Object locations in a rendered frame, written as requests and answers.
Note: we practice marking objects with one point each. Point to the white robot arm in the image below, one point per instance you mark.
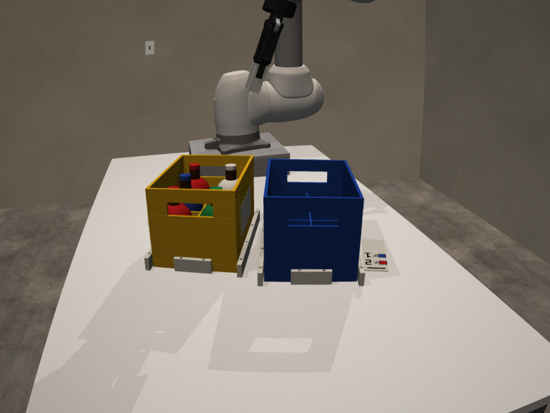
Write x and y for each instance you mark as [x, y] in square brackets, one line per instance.
[288, 94]

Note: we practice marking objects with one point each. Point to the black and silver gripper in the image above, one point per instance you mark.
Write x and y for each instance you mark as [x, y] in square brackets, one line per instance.
[269, 38]

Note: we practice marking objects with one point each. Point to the beige paper pick list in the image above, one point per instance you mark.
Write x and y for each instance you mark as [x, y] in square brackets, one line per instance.
[374, 255]

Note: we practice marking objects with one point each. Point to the cream white bottle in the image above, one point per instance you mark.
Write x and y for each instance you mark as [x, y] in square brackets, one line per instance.
[231, 177]

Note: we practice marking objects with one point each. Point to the brown crate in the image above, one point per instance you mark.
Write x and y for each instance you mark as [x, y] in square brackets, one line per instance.
[216, 237]

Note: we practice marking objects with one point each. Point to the dark blue crate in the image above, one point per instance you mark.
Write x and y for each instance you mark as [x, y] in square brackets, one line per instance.
[329, 237]

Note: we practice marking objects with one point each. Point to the blue bottle with grey label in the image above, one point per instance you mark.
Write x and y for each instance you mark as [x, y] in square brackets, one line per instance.
[185, 182]

